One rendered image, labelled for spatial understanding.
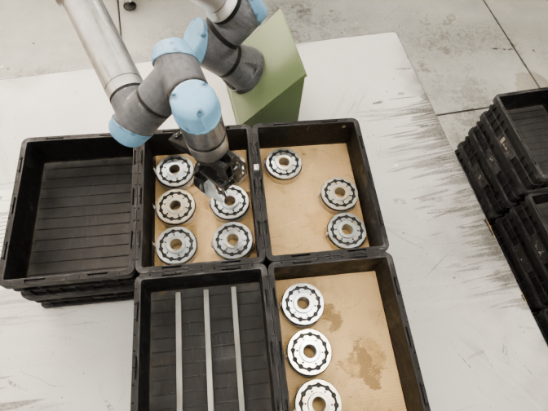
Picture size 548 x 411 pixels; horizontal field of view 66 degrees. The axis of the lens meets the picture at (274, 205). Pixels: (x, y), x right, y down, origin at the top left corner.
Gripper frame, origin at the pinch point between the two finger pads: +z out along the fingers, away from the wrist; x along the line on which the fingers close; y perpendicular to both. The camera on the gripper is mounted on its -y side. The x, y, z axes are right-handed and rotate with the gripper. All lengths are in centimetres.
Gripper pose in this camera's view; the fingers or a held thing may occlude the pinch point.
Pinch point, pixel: (217, 183)
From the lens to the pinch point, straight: 99.6
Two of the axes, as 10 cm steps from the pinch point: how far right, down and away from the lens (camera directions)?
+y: 7.8, 5.7, -2.5
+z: 0.3, 3.6, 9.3
